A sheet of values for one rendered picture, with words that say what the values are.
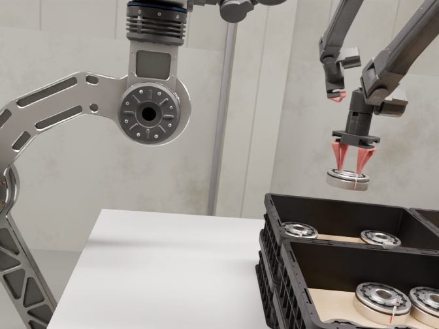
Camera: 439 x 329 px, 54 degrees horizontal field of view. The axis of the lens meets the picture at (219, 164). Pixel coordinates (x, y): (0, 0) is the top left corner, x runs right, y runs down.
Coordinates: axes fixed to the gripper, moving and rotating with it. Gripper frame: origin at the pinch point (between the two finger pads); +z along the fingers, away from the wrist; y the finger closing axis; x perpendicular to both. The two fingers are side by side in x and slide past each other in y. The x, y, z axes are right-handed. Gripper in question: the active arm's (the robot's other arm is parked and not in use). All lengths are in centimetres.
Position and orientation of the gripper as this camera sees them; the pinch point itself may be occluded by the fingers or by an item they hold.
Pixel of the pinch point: (349, 170)
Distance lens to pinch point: 112.7
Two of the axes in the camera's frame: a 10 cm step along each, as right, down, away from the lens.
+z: -1.2, 9.7, 2.2
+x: -6.7, 0.8, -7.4
